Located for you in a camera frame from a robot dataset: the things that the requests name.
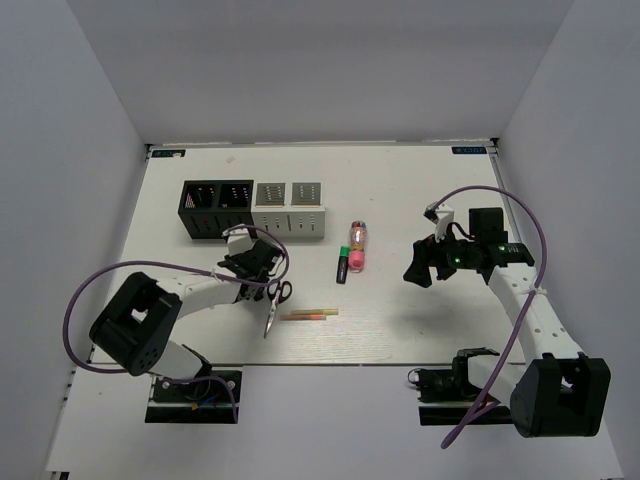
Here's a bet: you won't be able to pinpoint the black green-capped highlighter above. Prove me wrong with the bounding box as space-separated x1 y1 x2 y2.
336 246 350 285

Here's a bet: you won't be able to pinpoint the black handled scissors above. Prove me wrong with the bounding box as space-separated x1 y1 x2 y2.
263 280 292 339

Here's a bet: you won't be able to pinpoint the blue corner label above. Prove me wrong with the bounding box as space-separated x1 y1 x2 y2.
451 146 487 155
151 149 186 158

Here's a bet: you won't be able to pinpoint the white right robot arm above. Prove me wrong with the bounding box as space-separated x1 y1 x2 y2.
403 205 611 438

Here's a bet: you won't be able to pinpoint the blue right corner label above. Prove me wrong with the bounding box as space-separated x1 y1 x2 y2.
451 146 487 155

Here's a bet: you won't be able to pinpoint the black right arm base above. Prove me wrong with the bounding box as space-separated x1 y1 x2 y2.
407 347 499 426

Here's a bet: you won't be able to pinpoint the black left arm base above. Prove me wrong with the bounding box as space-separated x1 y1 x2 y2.
145 369 243 425

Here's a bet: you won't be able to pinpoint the blue left corner label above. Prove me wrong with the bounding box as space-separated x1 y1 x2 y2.
151 149 186 158

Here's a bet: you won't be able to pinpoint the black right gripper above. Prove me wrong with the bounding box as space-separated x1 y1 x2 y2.
403 223 480 288

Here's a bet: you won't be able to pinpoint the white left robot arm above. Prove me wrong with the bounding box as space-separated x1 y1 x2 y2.
89 240 284 399

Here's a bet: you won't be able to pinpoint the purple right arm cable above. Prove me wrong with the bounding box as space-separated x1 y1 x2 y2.
428 185 547 450

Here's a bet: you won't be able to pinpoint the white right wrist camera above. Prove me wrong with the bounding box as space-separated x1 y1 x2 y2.
424 202 455 243

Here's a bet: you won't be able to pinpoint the black two-slot organizer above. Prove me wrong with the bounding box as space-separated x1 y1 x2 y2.
178 180 254 240

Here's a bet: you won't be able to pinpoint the pink transparent tube case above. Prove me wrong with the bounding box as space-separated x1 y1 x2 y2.
348 221 368 272

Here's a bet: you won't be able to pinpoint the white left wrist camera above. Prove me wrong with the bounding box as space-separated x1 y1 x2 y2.
223 228 253 256

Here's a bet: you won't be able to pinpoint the yellow slim highlighter pen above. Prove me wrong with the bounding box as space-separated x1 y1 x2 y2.
290 308 339 316

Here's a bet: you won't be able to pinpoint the white two-slot organizer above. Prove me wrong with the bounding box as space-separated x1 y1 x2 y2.
251 182 326 239

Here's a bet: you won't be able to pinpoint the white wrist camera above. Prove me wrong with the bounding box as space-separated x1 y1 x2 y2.
223 228 253 256
424 202 455 243

